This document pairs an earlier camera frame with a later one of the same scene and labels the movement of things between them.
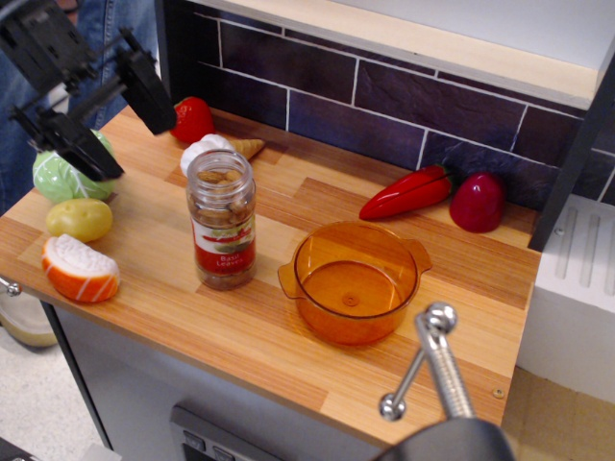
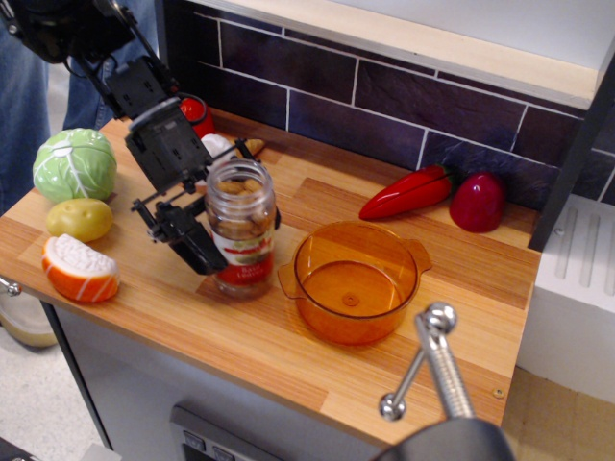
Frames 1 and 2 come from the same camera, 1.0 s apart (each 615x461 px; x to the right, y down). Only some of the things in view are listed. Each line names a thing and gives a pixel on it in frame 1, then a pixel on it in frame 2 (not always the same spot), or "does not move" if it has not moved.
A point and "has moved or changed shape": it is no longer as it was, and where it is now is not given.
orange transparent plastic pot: [354, 281] does not move
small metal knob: [13, 289] does not move
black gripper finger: [69, 138] -> [173, 227]
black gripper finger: [143, 84] -> [240, 143]
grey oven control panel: [206, 440] does not move
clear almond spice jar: [222, 206] has moved or changed shape
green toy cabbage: [56, 180] does not move
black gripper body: [42, 47] -> [170, 150]
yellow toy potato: [86, 219] does not move
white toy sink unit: [569, 332] does not move
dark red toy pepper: [478, 203] does not move
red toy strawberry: [194, 118] does not move
